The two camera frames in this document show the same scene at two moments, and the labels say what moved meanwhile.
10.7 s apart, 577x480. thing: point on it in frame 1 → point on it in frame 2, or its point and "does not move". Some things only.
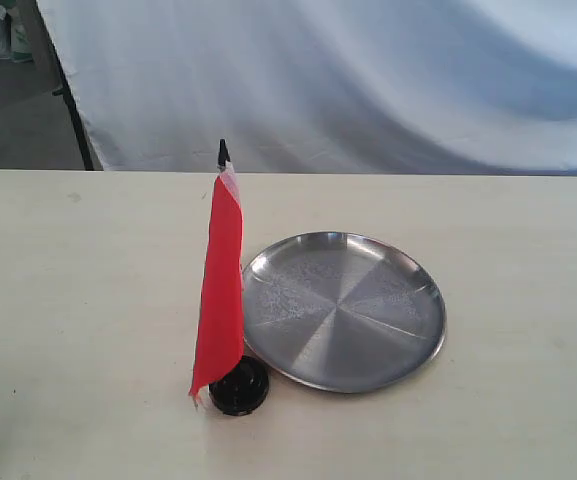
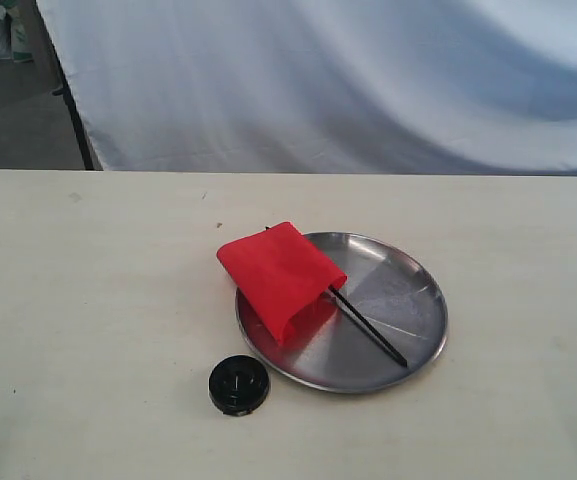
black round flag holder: (243, 389) does not move
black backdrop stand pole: (67, 92) does not move
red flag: (221, 341) → (288, 277)
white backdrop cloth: (387, 87) does not move
